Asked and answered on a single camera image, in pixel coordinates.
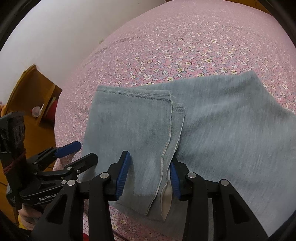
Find left gloved hand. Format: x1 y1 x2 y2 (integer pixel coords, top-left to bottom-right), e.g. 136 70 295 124
18 205 42 230

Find wooden bedside cabinet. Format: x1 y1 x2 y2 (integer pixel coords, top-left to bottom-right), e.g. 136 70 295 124
0 64 63 209

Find pink floral bed sheet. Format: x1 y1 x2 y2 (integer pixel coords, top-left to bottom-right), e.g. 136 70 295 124
54 1 295 240

